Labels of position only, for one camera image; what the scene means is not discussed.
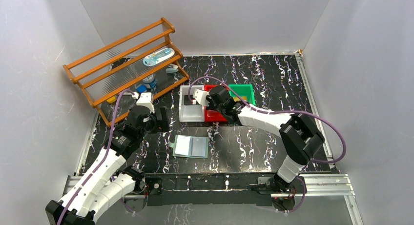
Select green plastic bin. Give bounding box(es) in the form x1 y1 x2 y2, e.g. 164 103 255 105
229 84 256 105

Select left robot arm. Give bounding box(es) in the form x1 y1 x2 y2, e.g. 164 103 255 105
45 105 169 225

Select red plastic bin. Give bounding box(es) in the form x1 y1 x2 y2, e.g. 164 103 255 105
204 84 228 123

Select blue small block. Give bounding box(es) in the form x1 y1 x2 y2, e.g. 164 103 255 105
136 84 147 93

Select yellow small block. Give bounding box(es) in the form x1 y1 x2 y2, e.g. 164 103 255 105
106 96 117 104

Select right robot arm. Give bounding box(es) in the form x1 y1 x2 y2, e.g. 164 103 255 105
195 86 325 184

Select white plastic bin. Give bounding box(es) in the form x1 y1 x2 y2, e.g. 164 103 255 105
179 85 205 123

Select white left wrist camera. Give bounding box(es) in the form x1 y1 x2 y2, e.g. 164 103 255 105
131 92 155 113

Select orange wooden shelf rack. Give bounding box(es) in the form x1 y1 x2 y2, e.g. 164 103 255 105
62 18 189 126

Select light blue white stapler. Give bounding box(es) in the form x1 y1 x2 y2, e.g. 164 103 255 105
166 64 179 74

